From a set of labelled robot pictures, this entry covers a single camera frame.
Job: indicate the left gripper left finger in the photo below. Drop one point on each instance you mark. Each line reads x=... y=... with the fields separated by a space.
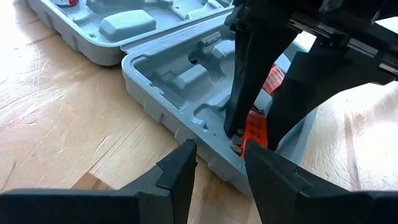
x=93 y=208

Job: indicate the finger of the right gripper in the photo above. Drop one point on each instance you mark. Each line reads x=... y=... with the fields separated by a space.
x=255 y=62
x=304 y=87

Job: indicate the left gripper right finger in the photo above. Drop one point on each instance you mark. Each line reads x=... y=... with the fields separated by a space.
x=311 y=205

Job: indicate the red bit holder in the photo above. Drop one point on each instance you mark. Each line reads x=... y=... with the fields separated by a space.
x=273 y=79
x=256 y=130

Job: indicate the grey plastic tool case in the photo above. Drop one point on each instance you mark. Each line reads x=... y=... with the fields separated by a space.
x=130 y=25

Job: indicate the red labelled electrical tape roll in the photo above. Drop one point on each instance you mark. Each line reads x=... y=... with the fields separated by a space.
x=66 y=2

